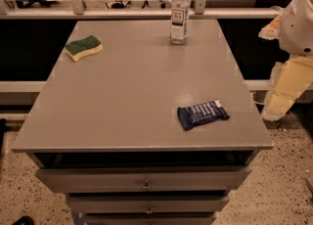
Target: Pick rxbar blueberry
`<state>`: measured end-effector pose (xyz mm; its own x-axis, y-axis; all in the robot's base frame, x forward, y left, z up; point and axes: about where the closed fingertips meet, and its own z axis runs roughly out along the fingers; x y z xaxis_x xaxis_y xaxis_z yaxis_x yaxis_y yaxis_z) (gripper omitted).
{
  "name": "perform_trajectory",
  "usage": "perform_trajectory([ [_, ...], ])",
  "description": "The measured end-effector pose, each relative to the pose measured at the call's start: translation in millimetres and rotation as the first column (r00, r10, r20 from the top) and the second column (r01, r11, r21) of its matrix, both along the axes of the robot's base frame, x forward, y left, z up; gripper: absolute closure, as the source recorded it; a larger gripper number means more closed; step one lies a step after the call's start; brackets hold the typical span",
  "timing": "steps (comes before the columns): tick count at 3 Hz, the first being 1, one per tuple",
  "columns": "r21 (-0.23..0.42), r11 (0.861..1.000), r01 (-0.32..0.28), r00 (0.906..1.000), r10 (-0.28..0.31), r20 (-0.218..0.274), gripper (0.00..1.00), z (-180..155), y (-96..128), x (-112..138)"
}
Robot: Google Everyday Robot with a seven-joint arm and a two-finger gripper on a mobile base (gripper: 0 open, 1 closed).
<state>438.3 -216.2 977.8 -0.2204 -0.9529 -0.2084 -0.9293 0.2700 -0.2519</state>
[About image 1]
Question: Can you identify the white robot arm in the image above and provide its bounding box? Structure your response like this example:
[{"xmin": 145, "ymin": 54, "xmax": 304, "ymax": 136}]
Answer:
[{"xmin": 258, "ymin": 0, "xmax": 313, "ymax": 121}]

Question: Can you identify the blue rxbar blueberry wrapper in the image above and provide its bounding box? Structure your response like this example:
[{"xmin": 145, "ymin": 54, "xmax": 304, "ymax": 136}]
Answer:
[{"xmin": 177, "ymin": 100, "xmax": 230, "ymax": 130}]

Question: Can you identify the grey drawer cabinet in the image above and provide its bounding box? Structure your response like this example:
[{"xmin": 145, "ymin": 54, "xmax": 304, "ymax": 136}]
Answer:
[{"xmin": 11, "ymin": 19, "xmax": 275, "ymax": 225}]

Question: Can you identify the top grey drawer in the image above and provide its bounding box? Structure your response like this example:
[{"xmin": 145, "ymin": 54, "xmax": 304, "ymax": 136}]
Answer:
[{"xmin": 36, "ymin": 166, "xmax": 251, "ymax": 194}]

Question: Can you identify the grey drawer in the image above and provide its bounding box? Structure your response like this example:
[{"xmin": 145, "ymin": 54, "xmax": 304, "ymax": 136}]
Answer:
[
  {"xmin": 67, "ymin": 195, "xmax": 229, "ymax": 214},
  {"xmin": 36, "ymin": 166, "xmax": 251, "ymax": 194},
  {"xmin": 85, "ymin": 213, "xmax": 216, "ymax": 225}
]

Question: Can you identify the green yellow sponge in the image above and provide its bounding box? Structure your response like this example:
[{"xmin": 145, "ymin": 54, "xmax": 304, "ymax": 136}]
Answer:
[{"xmin": 65, "ymin": 35, "xmax": 103, "ymax": 62}]

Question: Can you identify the clear plastic water bottle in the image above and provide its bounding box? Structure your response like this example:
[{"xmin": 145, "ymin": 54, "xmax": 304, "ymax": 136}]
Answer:
[{"xmin": 170, "ymin": 0, "xmax": 191, "ymax": 44}]

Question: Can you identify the metal railing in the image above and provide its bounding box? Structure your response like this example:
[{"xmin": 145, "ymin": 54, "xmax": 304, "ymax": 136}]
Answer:
[{"xmin": 1, "ymin": 0, "xmax": 291, "ymax": 20}]

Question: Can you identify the middle grey drawer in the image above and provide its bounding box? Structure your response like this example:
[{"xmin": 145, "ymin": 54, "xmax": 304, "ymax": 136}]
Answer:
[{"xmin": 67, "ymin": 195, "xmax": 229, "ymax": 214}]

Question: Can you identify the bottom grey drawer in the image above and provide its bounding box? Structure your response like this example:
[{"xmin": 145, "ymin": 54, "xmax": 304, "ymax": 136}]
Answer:
[{"xmin": 85, "ymin": 213, "xmax": 216, "ymax": 225}]

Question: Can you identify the black shoe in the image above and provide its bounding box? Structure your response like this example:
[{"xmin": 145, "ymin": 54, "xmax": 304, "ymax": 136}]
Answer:
[{"xmin": 12, "ymin": 216, "xmax": 34, "ymax": 225}]

